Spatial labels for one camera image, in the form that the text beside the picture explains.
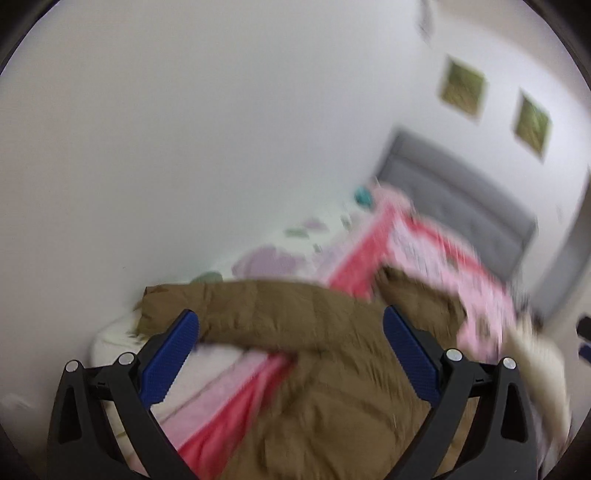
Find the brown puffer jacket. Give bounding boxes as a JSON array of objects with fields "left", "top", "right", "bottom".
[{"left": 138, "top": 267, "right": 467, "bottom": 479}]

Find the cream fleece folded blanket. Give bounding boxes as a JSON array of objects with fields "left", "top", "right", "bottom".
[{"left": 503, "top": 313, "right": 571, "bottom": 447}]

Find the pink cartoon blanket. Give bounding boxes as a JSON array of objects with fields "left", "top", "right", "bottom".
[{"left": 151, "top": 181, "right": 518, "bottom": 480}]

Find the grey door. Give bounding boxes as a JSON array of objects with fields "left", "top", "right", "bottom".
[{"left": 531, "top": 172, "right": 590, "bottom": 326}]

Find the grey upholstered headboard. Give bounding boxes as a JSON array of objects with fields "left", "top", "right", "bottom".
[{"left": 377, "top": 130, "right": 537, "bottom": 283}]

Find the white floral bed sheet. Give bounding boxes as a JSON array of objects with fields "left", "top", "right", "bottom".
[{"left": 90, "top": 202, "right": 371, "bottom": 480}]

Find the teal plush toy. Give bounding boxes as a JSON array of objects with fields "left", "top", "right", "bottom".
[{"left": 353, "top": 186, "right": 374, "bottom": 210}]

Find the right green wall picture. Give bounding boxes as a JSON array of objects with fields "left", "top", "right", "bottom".
[{"left": 514, "top": 91, "right": 552, "bottom": 162}]

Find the green wall picture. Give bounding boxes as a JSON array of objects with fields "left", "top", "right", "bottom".
[
  {"left": 514, "top": 91, "right": 552, "bottom": 162},
  {"left": 439, "top": 56, "right": 488, "bottom": 122}
]

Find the left green wall picture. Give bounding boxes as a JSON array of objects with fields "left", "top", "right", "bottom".
[{"left": 439, "top": 56, "right": 488, "bottom": 122}]

